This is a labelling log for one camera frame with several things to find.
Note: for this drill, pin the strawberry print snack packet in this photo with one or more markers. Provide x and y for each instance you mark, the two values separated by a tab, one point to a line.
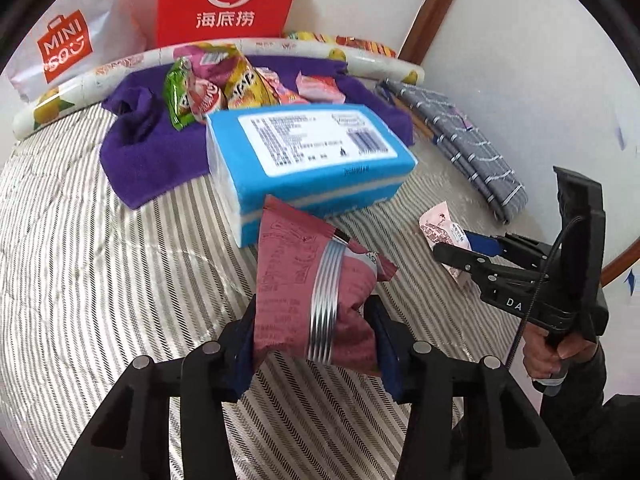
205	97

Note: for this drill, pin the yellow chips bag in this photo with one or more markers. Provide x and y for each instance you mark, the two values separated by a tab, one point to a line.
305	36

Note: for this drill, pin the person's right hand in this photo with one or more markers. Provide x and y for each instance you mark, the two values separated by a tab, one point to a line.
545	357

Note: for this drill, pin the red chips bag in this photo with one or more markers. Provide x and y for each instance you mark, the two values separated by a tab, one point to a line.
365	46

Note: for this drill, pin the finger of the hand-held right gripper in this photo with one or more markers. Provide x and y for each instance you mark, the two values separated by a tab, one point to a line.
482	242
455	255

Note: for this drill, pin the dark pink snack packet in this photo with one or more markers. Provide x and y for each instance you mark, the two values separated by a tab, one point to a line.
285	280

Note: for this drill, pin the red paper bag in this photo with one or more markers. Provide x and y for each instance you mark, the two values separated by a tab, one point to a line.
225	5

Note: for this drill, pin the white plastic shopping bag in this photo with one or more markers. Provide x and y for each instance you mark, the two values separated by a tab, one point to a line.
100	20

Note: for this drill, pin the fruit print paper roll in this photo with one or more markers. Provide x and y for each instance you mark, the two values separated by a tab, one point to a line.
65	95

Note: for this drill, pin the person's right forearm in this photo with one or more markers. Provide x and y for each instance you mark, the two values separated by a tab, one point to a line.
590	420

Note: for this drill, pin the brown wooden door frame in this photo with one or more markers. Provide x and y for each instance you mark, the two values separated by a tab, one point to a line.
435	10

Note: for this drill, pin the yellow snack packet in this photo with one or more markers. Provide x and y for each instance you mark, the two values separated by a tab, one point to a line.
245	85

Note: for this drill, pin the purple towel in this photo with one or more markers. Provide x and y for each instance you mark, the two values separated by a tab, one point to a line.
145	160

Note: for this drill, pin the green snack packet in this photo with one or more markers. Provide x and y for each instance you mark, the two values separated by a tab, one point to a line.
180	100

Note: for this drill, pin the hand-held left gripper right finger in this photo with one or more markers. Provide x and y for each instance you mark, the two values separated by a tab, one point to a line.
387	355

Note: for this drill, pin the grey checked cloth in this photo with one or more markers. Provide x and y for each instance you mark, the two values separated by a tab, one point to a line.
470	150

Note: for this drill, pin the pile of mixed sweets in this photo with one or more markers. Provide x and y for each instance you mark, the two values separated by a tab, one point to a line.
315	87

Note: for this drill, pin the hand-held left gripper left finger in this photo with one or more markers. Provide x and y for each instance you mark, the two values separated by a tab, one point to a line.
245	355

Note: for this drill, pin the blue tissue pack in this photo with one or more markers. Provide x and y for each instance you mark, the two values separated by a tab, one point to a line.
300	180

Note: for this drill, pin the pale pink snack packet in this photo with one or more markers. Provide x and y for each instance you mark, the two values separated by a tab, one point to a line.
437	230

